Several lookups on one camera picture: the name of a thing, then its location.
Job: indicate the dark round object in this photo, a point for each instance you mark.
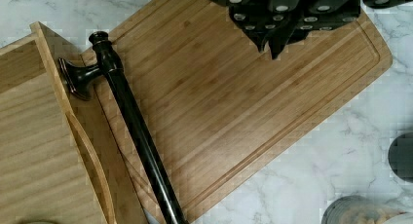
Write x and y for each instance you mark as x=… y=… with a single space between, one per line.
x=400 y=157

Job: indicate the dark bronze drawer handle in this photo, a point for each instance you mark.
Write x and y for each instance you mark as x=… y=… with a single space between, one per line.
x=109 y=65

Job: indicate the bamboo cutting board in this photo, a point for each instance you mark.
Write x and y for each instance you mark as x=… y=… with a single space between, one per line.
x=218 y=109

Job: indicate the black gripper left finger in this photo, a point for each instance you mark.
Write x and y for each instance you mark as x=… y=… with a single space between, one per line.
x=266 y=22

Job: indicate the grey round container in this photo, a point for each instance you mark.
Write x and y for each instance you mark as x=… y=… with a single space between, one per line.
x=359 y=210

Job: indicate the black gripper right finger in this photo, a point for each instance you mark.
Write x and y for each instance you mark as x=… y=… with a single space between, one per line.
x=302 y=16

